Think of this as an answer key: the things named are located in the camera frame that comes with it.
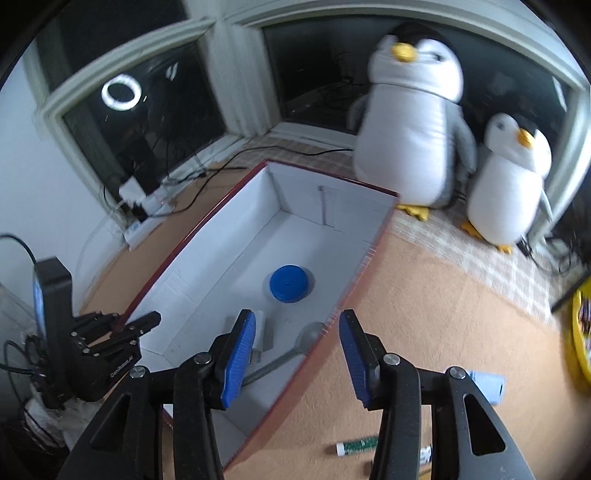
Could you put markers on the yellow fruit bowl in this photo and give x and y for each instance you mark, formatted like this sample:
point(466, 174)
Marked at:
point(577, 343)

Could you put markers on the blue phone stand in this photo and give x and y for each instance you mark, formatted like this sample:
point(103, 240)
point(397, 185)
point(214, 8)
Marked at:
point(492, 386)

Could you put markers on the grey spoon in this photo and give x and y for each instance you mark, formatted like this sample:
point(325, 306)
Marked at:
point(306, 340)

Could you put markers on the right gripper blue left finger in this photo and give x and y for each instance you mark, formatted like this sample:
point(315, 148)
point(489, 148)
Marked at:
point(234, 357)

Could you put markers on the white power adapter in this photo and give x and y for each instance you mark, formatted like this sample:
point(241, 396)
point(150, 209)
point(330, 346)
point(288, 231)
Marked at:
point(131, 192)

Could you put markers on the large plush penguin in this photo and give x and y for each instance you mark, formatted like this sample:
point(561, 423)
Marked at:
point(411, 134)

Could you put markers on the white power strip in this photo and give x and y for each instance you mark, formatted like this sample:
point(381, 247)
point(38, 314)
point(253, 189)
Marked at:
point(138, 231)

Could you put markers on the white usb charger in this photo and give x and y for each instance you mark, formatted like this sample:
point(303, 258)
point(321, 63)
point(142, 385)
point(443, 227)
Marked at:
point(264, 338)

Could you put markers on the small plush penguin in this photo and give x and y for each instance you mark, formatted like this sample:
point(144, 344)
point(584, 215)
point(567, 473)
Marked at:
point(509, 187)

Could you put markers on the green white lip balm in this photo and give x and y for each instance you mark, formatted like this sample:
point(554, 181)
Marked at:
point(356, 446)

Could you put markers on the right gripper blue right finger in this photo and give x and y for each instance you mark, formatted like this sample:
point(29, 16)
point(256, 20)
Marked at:
point(364, 353)

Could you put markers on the red cardboard box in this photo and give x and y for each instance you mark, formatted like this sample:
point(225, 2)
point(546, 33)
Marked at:
point(279, 214)

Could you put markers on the patterned white lighter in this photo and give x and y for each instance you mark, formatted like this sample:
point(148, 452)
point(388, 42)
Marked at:
point(426, 455)

